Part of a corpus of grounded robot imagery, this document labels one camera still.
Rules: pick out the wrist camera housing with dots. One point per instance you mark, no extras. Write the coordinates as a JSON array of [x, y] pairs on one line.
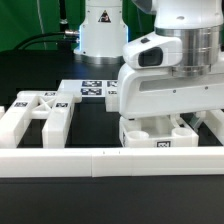
[[152, 51]]

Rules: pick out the white tag plate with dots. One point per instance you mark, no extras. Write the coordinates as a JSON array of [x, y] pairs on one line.
[[88, 88]]

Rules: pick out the white U-shaped fence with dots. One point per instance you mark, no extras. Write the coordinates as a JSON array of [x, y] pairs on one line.
[[101, 162]]

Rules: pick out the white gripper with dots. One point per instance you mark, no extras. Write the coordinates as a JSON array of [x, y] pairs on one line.
[[155, 92]]

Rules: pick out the white chair back frame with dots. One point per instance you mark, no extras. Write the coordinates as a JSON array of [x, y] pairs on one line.
[[54, 107]]

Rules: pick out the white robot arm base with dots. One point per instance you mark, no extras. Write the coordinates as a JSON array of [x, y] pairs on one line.
[[103, 33]]

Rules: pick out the white chair seat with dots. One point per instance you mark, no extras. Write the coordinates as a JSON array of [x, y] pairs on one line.
[[157, 132]]

